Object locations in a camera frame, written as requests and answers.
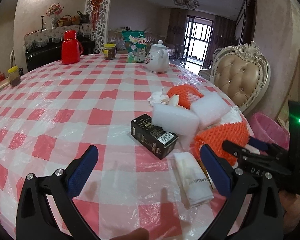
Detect orange foam net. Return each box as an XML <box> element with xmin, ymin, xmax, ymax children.
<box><xmin>167</xmin><ymin>84</ymin><xmax>204</xmax><ymax>109</ymax></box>
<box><xmin>193</xmin><ymin>122</ymin><xmax>249</xmax><ymax>166</ymax></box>

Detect person's right hand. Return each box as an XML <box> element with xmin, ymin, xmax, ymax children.
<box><xmin>279</xmin><ymin>191</ymin><xmax>300</xmax><ymax>233</ymax></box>

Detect flower vase bouquet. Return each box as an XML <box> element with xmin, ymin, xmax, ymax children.
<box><xmin>45</xmin><ymin>3</ymin><xmax>64</xmax><ymax>29</ymax></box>

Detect red chinese knot decoration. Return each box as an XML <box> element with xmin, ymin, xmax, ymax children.
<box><xmin>91</xmin><ymin>0</ymin><xmax>103</xmax><ymax>31</ymax></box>

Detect ceiling chandelier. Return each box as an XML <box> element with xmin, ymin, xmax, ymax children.
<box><xmin>173</xmin><ymin>0</ymin><xmax>199</xmax><ymax>10</ymax></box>

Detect crumpled white tissue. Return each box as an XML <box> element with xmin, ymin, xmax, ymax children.
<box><xmin>147</xmin><ymin>87</ymin><xmax>170</xmax><ymax>106</ymax></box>

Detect yellow lid jar centre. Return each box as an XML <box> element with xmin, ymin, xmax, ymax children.
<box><xmin>103</xmin><ymin>43</ymin><xmax>116</xmax><ymax>60</ymax></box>

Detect pink trash bin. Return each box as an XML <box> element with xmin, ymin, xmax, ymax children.
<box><xmin>249</xmin><ymin>112</ymin><xmax>289</xmax><ymax>150</ymax></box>

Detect white plastic wrapper packet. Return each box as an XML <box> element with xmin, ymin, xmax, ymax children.
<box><xmin>174</xmin><ymin>152</ymin><xmax>214</xmax><ymax>208</ymax></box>

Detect white ceramic teapot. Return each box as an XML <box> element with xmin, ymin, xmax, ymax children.
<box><xmin>145</xmin><ymin>40</ymin><xmax>170</xmax><ymax>73</ymax></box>

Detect yellow lid jar left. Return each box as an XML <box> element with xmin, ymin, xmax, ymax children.
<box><xmin>8</xmin><ymin>66</ymin><xmax>21</xmax><ymax>87</ymax></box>

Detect green snack bag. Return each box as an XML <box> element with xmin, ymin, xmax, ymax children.
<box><xmin>122</xmin><ymin>30</ymin><xmax>147</xmax><ymax>63</ymax></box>

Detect red thermos jug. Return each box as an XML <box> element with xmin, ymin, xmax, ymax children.
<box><xmin>61</xmin><ymin>30</ymin><xmax>83</xmax><ymax>64</ymax></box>

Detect white foam block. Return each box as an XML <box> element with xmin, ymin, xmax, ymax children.
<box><xmin>152</xmin><ymin>103</ymin><xmax>199</xmax><ymax>138</ymax></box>
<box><xmin>190</xmin><ymin>92</ymin><xmax>231</xmax><ymax>129</ymax></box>

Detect black piano with lace cover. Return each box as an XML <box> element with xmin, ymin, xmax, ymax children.
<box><xmin>24</xmin><ymin>24</ymin><xmax>95</xmax><ymax>72</ymax></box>

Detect yellow lid jar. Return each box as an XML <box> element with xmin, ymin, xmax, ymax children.
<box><xmin>8</xmin><ymin>66</ymin><xmax>21</xmax><ymax>87</ymax></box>
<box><xmin>103</xmin><ymin>43</ymin><xmax>116</xmax><ymax>60</ymax></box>

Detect red white checkered tablecloth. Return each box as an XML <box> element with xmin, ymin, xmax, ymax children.
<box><xmin>0</xmin><ymin>55</ymin><xmax>224</xmax><ymax>239</ymax></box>

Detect black cardboard box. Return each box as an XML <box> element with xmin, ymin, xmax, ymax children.
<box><xmin>130</xmin><ymin>114</ymin><xmax>179</xmax><ymax>160</ymax></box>

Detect beige tufted ornate chair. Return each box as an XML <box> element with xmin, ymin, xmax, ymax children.
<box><xmin>210</xmin><ymin>41</ymin><xmax>271</xmax><ymax>116</ymax></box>

